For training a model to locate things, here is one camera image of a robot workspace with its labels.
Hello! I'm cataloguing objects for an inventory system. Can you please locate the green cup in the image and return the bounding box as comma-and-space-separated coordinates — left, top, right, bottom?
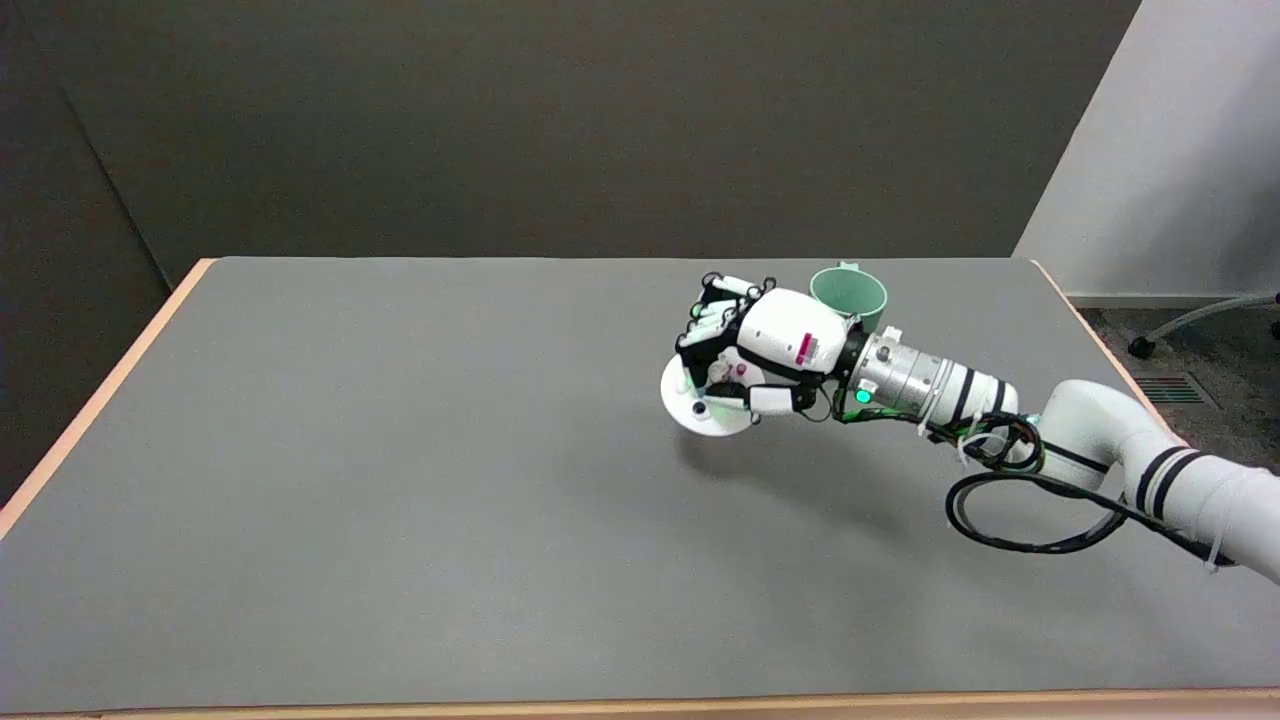
809, 262, 889, 336

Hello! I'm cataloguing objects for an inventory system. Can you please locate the floor vent grille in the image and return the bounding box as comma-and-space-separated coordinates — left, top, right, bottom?
1133, 374, 1207, 406

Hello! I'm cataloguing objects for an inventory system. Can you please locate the white round cup lid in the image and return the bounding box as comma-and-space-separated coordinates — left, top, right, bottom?
660, 355, 763, 439

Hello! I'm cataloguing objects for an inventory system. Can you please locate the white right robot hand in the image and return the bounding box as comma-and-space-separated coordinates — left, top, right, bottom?
675, 273, 867, 425

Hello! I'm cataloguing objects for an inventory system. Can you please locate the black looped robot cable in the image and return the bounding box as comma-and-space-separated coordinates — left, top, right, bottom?
944, 412, 1241, 567

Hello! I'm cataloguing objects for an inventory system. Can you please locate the office chair base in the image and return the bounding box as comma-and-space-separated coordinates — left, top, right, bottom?
1128, 292, 1280, 360

